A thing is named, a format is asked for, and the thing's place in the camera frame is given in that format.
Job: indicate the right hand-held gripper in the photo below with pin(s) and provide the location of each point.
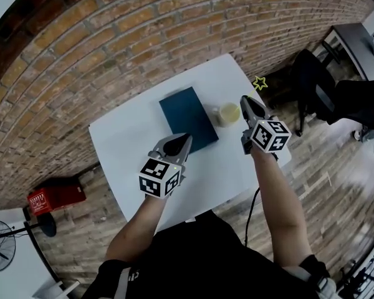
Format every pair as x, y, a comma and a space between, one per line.
269, 135

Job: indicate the white folding table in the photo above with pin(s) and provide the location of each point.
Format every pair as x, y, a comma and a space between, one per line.
127, 154

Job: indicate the white ceramic mug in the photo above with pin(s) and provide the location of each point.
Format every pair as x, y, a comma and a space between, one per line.
226, 121

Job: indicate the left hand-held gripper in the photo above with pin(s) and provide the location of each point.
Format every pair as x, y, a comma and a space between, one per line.
156, 176

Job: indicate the red fire equipment box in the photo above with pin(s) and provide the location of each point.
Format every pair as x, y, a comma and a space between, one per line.
56, 198

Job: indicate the yellow-green star-shaped wand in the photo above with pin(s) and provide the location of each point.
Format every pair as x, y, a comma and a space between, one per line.
252, 92

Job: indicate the dark blue flat box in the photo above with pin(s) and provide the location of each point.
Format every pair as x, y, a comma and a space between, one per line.
187, 117

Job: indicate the black office chair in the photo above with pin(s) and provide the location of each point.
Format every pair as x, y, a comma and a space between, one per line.
311, 79

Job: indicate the black standing fan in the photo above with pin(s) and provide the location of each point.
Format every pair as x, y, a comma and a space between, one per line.
47, 226

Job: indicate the person's black shirt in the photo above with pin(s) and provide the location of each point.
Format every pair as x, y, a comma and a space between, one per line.
199, 260

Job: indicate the person's left forearm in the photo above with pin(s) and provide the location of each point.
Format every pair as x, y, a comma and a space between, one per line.
137, 229

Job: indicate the person's right forearm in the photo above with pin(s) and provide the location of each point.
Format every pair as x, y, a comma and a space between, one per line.
277, 204

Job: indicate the white side table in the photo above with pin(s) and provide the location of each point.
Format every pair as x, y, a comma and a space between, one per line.
22, 276

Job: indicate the dark wooden desk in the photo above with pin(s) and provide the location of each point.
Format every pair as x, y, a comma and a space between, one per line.
352, 45

